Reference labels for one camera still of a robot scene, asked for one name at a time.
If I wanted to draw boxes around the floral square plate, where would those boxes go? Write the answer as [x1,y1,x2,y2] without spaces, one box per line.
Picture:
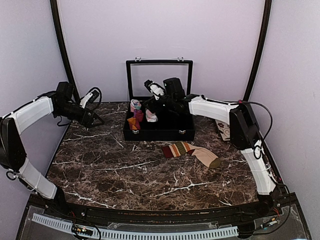
[215,119,230,141]

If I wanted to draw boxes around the black frame post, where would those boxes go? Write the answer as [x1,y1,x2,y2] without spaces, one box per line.
[49,0,80,102]
[243,0,273,101]

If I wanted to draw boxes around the rolled purple red sock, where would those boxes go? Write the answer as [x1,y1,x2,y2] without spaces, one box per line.
[133,109,144,122]

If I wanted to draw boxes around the rolled orange sock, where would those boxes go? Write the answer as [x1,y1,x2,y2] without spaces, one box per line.
[127,117,141,131]

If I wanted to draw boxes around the right black frame post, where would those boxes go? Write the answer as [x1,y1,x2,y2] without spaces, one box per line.
[243,0,273,101]

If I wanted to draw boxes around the small circuit board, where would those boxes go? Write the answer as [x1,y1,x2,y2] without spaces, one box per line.
[71,225,93,236]

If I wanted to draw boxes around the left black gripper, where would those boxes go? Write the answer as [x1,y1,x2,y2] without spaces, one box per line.
[54,102,104,129]

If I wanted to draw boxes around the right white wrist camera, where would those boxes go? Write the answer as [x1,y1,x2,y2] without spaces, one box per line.
[144,79,165,101]

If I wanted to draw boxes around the black glass-lid storage box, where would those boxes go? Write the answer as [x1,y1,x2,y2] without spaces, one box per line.
[123,59,196,142]

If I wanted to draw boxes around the left black frame post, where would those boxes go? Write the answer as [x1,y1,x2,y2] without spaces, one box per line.
[49,0,80,102]

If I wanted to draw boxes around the striped brown beige sock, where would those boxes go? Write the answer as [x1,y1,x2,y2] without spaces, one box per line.
[162,141,222,169]

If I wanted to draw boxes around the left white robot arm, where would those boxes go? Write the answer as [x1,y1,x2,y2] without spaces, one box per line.
[0,81,104,218]

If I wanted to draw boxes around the rolled pink white sock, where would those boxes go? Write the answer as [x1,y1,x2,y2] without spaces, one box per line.
[130,99,142,113]

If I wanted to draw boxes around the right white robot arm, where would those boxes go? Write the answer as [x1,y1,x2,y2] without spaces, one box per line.
[143,77,276,197]

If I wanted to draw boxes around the white slotted cable duct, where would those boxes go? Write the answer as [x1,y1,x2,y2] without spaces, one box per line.
[31,213,239,240]

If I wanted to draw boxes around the pink patterned sock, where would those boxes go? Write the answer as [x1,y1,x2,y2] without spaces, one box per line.
[145,109,158,123]

